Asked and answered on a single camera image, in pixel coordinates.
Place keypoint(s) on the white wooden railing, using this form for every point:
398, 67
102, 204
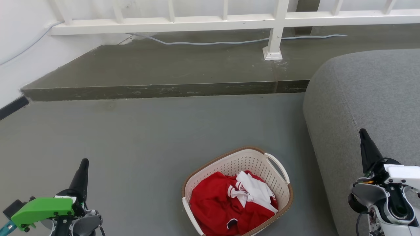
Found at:
275, 19

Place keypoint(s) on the grey fabric sofa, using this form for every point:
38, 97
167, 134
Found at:
370, 108

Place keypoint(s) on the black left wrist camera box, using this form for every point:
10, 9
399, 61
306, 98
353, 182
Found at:
14, 206

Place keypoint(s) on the white perforated plastic laundry basket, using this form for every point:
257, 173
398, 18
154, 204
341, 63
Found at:
249, 160

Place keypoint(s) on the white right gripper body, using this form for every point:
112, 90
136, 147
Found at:
398, 172

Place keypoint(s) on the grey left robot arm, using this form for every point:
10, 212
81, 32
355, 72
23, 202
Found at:
82, 224

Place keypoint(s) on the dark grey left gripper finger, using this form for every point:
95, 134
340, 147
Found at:
81, 178

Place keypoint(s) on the red and white garment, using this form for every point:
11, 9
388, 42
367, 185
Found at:
213, 200

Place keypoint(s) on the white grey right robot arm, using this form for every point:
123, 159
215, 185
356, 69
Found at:
384, 203

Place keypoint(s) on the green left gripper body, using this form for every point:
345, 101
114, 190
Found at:
42, 208

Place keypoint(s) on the black wall baseboard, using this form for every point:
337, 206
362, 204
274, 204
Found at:
13, 107

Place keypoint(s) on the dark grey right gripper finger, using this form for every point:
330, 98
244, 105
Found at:
369, 150

